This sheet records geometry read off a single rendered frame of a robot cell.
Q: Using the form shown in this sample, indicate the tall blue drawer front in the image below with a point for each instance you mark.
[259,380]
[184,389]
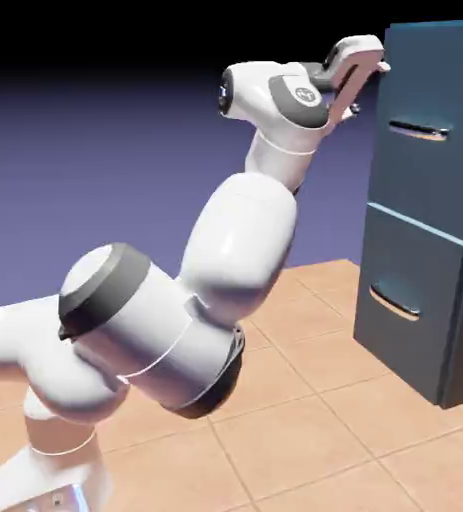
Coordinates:
[419,180]

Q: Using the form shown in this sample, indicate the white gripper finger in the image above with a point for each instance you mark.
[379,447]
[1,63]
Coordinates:
[384,66]
[354,109]

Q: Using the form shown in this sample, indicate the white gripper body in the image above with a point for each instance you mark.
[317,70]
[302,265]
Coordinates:
[360,82]

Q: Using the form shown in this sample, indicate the short blue drawer front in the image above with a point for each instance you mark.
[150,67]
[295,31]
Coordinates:
[411,352]

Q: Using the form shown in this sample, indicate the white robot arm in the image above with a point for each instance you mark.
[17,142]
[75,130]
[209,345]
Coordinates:
[231,240]

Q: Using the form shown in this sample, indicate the blue cabinet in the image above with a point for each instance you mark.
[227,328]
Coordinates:
[423,260]

